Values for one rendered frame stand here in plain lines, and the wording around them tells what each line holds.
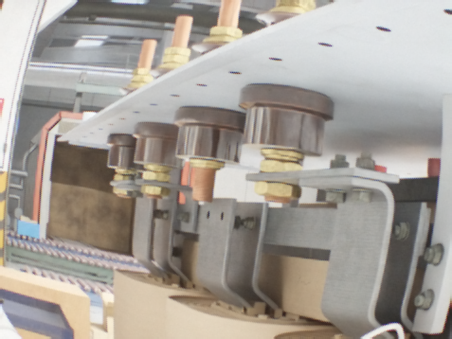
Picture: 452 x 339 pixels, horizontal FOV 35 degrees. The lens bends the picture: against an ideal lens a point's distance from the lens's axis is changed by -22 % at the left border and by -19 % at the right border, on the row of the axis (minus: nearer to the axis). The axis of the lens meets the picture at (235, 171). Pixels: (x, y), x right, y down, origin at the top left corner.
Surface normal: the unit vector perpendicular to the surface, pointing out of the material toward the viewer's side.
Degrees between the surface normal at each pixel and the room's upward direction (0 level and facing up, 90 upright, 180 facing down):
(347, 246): 90
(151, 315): 90
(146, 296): 90
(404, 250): 90
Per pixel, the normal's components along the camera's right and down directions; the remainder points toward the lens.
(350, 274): -0.94, -0.14
